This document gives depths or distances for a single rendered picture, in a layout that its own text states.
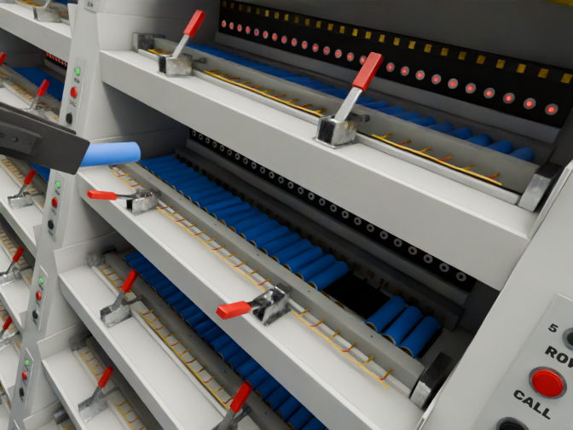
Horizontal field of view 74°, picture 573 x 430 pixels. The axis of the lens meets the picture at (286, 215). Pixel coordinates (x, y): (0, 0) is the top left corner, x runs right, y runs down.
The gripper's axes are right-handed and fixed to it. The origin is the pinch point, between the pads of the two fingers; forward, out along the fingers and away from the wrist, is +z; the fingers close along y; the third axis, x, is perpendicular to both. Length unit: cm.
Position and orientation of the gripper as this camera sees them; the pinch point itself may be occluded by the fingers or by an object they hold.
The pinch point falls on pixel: (28, 136)
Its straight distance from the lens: 34.4
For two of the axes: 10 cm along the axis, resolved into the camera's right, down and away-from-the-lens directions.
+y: -7.3, -4.3, 5.3
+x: -4.6, 8.8, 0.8
